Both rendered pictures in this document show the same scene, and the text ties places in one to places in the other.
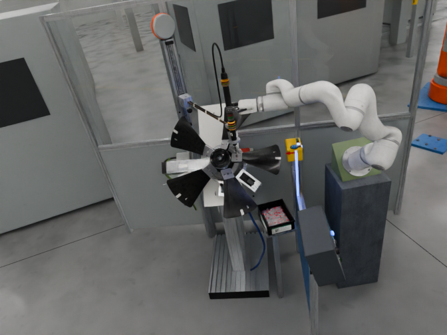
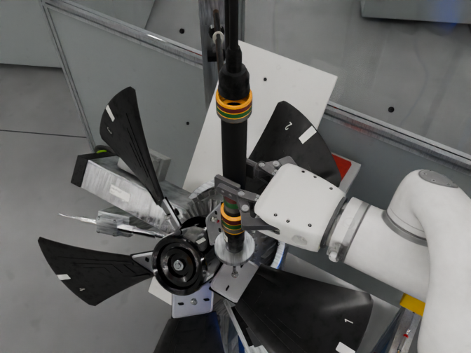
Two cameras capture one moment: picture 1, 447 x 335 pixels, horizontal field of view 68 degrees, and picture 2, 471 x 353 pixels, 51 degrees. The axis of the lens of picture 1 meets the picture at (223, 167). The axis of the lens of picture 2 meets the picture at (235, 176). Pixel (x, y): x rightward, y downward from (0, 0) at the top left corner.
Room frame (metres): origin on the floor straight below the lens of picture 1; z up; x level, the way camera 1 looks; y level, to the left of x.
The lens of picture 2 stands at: (1.32, -0.24, 2.06)
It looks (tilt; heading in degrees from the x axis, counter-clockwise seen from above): 52 degrees down; 21
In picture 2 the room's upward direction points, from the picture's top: straight up
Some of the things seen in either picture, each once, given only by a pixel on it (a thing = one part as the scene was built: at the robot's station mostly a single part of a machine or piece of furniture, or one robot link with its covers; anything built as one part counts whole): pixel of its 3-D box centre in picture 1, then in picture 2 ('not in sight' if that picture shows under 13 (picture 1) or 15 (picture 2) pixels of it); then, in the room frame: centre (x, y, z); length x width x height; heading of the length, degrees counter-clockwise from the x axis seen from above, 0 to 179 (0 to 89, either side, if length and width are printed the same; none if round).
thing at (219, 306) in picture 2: not in sight; (223, 321); (1.72, -0.06, 0.91); 0.12 x 0.08 x 0.12; 170
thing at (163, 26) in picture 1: (163, 26); not in sight; (2.36, 0.22, 1.88); 0.17 x 0.15 x 0.16; 80
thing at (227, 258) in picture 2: (232, 133); (233, 229); (1.72, -0.08, 1.35); 0.09 x 0.07 x 0.10; 25
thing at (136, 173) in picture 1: (250, 180); (332, 208); (2.42, -0.21, 0.50); 2.59 x 0.03 x 0.91; 80
